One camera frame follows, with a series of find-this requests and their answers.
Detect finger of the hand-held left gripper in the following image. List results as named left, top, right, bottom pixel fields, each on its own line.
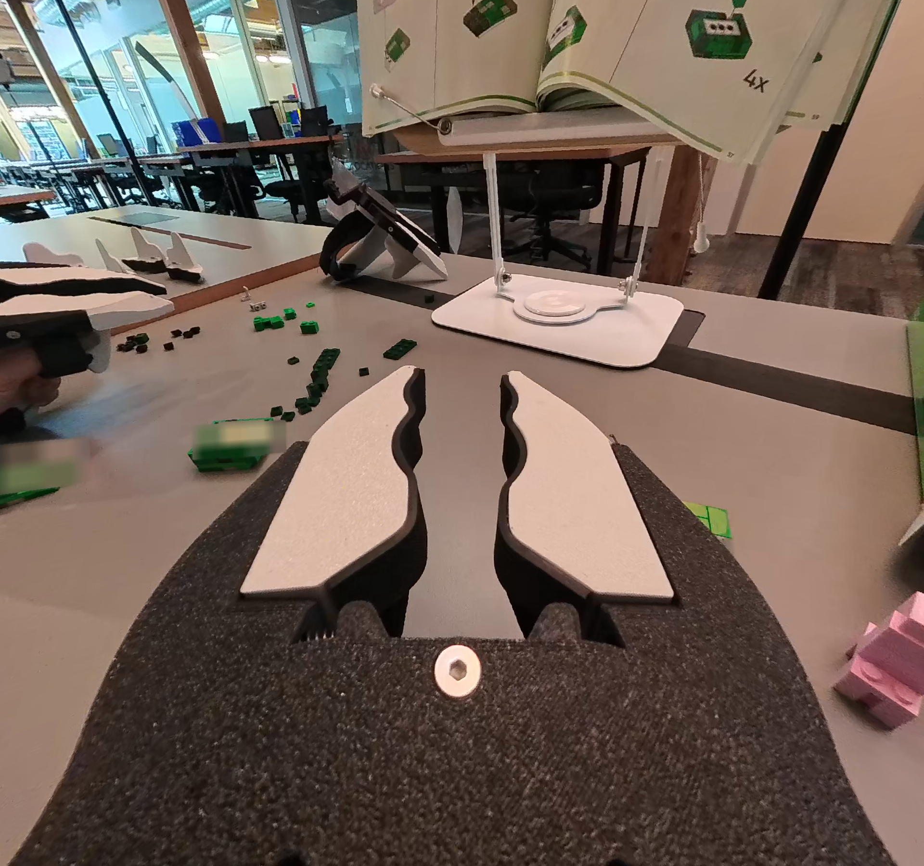
left=0, top=293, right=176, bottom=334
left=0, top=265, right=168, bottom=301

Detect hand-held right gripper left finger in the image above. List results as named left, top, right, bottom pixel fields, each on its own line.
left=238, top=365, right=430, bottom=637

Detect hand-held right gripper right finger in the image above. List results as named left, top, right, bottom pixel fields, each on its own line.
left=494, top=370, right=676, bottom=639

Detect scattered small green lego bricks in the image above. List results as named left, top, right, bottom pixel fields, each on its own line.
left=115, top=299, right=418, bottom=423

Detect green pixelated lego block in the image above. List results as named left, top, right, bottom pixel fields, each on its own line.
left=682, top=501, right=733, bottom=539

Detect green lego box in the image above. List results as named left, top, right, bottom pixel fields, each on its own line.
left=898, top=303, right=924, bottom=549

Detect pink lego pig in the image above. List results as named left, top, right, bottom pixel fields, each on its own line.
left=834, top=592, right=924, bottom=730

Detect open lego instruction booklet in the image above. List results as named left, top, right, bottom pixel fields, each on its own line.
left=361, top=0, right=924, bottom=167

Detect white book stand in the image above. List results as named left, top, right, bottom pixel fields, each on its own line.
left=370, top=84, right=687, bottom=370

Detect black light stand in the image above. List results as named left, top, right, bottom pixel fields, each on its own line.
left=0, top=0, right=156, bottom=206

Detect long wooden office desk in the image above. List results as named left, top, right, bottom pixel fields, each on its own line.
left=177, top=133, right=346, bottom=220

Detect black office chair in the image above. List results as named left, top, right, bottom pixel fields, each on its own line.
left=498, top=158, right=603, bottom=268

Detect wooden desk with black legs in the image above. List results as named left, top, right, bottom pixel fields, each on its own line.
left=375, top=144, right=651, bottom=275

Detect black metal leg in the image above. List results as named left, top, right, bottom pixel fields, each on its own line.
left=758, top=122, right=846, bottom=300

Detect white cord pull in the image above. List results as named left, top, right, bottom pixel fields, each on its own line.
left=693, top=158, right=712, bottom=253

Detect wooden post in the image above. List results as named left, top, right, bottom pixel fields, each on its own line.
left=642, top=144, right=719, bottom=285

